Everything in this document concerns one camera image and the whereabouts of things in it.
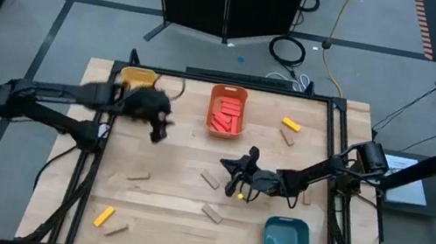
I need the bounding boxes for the white paper sheet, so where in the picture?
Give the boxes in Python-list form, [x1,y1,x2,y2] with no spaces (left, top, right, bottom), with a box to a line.
[372,153,435,209]

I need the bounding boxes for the red wooden block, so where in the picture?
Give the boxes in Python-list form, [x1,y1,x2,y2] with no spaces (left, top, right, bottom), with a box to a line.
[221,95,243,107]
[208,117,231,136]
[229,115,242,136]
[219,107,243,119]
[221,101,243,113]
[211,110,235,127]

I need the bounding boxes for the black aluminium table frame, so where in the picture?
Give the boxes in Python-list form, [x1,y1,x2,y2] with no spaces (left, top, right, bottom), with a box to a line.
[19,35,418,244]

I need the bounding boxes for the yellow wooden block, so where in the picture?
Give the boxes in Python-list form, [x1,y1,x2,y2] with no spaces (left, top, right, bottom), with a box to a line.
[279,115,305,134]
[91,203,116,231]

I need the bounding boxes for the yellow floor cable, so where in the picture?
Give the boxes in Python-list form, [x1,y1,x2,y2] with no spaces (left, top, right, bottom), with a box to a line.
[313,0,361,100]

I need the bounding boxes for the black bar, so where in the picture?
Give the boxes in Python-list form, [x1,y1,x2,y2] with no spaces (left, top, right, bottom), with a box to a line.
[185,63,296,93]

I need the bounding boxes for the orange plastic bin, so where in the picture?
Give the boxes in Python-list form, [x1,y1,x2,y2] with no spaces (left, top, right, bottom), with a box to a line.
[202,81,252,143]

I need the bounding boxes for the yellow plastic bin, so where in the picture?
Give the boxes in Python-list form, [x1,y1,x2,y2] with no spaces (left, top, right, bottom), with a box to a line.
[117,63,160,95]

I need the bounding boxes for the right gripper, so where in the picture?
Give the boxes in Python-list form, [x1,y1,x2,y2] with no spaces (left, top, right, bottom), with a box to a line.
[213,140,288,207]

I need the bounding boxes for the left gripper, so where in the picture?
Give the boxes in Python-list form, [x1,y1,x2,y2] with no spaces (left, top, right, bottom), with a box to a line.
[115,81,181,148]

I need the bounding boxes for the white cable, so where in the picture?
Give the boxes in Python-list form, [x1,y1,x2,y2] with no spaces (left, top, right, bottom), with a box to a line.
[263,66,313,94]

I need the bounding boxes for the plain wooden block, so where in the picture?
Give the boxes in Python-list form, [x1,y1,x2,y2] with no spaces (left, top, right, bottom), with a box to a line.
[125,168,152,185]
[277,127,298,149]
[301,187,315,207]
[102,219,131,241]
[197,168,224,192]
[198,202,226,227]

